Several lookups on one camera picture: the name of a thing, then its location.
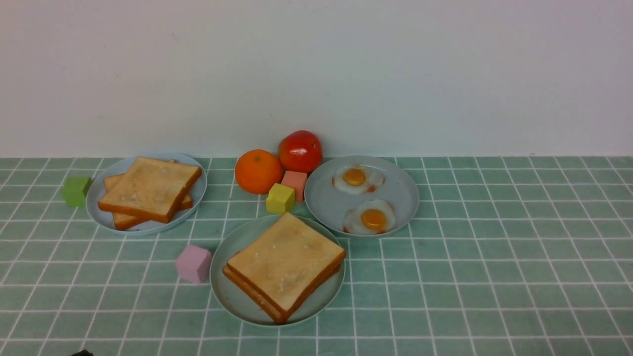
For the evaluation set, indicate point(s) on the salmon pink cube block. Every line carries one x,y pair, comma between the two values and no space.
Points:
296,181

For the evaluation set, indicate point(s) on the rear fried egg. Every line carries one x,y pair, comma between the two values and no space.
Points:
357,179

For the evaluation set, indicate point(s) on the grey egg plate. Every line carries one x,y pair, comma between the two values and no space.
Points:
330,206

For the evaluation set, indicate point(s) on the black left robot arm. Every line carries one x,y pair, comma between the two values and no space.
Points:
82,353

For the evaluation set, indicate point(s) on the toast slice on stack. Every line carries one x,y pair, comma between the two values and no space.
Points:
148,188

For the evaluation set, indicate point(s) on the orange fruit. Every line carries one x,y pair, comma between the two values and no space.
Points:
257,171

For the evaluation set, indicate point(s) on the green cube block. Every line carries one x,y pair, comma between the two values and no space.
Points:
75,190

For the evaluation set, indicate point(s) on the front fried egg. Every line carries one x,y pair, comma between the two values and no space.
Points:
370,218

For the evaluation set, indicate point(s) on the toast slice sandwich base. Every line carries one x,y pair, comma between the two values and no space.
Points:
243,302

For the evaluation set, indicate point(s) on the red tomato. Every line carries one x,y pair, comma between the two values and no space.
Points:
300,151

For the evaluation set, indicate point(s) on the toast slice sandwich top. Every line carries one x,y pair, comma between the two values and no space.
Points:
286,261

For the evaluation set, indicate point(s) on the fried egg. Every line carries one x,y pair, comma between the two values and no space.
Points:
370,218
357,179

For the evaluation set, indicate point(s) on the green centre plate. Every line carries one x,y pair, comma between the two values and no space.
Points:
246,234

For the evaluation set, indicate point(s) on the lower toast slice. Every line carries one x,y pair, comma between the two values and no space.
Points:
123,220

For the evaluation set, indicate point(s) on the green checkered tablecloth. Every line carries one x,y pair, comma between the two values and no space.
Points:
511,256

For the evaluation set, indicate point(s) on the yellow cube block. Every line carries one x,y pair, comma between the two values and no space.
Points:
281,199

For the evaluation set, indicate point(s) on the light blue bread plate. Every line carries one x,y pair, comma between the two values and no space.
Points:
105,219

